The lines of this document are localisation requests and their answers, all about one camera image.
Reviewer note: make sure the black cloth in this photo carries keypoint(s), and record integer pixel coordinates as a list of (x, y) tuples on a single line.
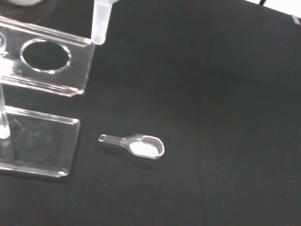
[(211, 117)]

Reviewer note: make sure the clear acrylic funnel stand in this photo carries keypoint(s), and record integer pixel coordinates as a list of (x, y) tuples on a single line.
[(47, 80)]

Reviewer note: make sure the grey tape strip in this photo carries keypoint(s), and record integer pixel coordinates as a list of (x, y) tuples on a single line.
[(296, 19)]

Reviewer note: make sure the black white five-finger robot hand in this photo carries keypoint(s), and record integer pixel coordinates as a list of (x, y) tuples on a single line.
[(26, 2)]

